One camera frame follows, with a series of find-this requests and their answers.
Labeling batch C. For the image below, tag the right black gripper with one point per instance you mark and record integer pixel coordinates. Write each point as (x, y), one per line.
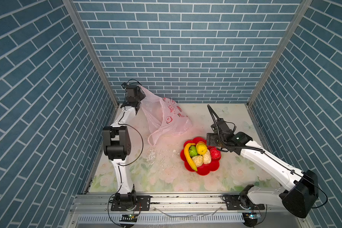
(210, 137)

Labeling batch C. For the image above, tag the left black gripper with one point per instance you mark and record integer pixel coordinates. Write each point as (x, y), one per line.
(140, 96)

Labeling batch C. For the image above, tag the red fake apple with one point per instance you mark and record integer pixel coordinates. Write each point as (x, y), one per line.
(215, 153)

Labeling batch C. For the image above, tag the yellow fake lemon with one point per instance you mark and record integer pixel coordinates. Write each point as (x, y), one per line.
(201, 148)

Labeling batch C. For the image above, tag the green fake fruit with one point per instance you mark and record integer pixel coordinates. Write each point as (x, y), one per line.
(193, 151)

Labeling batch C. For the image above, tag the yellow fake banana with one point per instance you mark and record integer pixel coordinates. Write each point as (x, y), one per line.
(188, 158)

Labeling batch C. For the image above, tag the pink plastic bag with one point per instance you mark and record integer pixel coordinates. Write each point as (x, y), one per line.
(164, 116)

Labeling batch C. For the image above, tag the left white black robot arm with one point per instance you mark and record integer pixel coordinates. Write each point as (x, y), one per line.
(117, 147)

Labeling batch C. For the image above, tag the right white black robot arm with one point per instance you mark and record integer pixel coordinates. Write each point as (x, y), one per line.
(298, 189)

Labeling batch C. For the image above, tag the red flower-shaped bowl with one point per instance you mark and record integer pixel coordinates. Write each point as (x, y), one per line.
(205, 169)

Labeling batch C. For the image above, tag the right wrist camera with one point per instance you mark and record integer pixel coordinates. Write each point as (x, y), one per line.
(222, 127)

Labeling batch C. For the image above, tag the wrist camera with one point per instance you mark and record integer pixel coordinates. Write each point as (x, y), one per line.
(125, 85)
(222, 127)

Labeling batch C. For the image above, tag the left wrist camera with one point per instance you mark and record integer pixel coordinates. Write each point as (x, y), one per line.
(125, 85)

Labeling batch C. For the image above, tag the white cable duct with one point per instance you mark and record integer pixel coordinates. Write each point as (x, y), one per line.
(160, 219)

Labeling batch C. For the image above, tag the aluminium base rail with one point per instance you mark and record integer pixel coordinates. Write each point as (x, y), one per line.
(266, 216)

